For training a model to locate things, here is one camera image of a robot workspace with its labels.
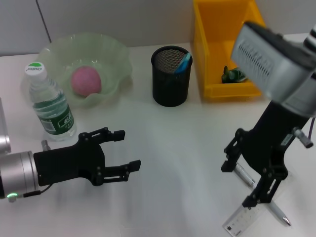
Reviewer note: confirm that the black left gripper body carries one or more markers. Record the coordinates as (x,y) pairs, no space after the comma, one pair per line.
(71,163)

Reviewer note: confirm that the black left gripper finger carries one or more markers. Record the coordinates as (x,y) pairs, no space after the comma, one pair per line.
(134,165)
(118,135)

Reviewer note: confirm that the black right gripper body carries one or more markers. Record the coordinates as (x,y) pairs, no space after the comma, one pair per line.
(271,138)

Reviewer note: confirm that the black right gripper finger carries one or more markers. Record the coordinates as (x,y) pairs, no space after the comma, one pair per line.
(264,190)
(232,158)

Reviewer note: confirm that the transparent plastic ruler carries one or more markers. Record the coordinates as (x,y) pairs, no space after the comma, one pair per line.
(243,218)

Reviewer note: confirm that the clear green-label water bottle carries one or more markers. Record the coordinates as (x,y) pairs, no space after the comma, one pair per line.
(53,108)

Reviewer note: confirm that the pink peach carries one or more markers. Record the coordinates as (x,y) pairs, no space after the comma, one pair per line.
(86,81)

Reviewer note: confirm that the green plastic wrapper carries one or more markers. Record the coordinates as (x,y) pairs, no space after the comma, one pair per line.
(232,76)

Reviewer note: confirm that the blue scissors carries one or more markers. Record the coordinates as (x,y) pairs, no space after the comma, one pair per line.
(184,64)

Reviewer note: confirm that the white grey pen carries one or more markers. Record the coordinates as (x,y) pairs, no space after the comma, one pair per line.
(279,212)

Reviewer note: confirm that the black mesh pen holder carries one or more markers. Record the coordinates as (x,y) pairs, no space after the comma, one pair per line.
(170,89)

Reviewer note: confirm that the green glass fruit bowl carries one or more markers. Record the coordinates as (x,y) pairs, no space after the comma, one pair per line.
(111,64)

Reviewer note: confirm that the yellow plastic bin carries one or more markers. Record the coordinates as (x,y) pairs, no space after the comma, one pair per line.
(209,49)

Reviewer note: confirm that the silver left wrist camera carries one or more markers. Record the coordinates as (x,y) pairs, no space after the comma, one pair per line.
(3,133)

